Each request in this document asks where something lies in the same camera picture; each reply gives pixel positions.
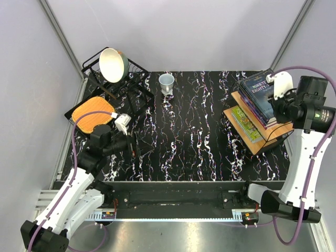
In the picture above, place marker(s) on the lime green cartoon book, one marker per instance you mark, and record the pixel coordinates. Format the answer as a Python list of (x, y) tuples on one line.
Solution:
[(246, 125)]

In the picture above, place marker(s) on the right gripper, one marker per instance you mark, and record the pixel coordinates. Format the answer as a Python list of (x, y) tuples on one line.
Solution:
[(280, 118)]

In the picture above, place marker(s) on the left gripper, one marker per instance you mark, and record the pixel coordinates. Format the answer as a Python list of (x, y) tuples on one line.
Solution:
[(137, 147)]

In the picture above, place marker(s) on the black wire dish rack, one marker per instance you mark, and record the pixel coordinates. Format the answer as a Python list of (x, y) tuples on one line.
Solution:
[(130, 95)]

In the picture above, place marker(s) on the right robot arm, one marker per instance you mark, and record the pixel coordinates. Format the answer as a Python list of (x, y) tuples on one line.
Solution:
[(314, 126)]

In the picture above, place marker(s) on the dark blue galaxy book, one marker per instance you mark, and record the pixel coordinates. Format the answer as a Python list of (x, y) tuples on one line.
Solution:
[(266, 123)]

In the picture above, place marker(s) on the white green bowl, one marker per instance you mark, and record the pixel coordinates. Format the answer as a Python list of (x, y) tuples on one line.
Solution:
[(113, 64)]

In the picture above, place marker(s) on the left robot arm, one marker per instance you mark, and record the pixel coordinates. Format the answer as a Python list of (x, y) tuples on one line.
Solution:
[(81, 193)]

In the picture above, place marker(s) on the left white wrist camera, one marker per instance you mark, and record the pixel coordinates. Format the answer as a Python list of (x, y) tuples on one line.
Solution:
[(121, 122)]

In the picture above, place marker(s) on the wooden wire shelf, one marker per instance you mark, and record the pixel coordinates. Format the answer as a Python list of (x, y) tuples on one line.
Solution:
[(269, 137)]

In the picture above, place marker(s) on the blue 1984 book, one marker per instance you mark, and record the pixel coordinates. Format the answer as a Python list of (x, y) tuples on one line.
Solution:
[(258, 91)]

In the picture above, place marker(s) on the woven orange mat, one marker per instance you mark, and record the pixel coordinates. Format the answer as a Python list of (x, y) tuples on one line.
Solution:
[(87, 123)]

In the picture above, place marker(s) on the grey mug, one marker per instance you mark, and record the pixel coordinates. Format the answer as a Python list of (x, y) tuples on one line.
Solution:
[(166, 81)]

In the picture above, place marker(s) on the black moon and sixpence book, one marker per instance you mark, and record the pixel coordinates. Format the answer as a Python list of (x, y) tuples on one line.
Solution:
[(255, 96)]

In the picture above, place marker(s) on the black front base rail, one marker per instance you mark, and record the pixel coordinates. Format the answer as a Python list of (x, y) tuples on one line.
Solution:
[(181, 201)]

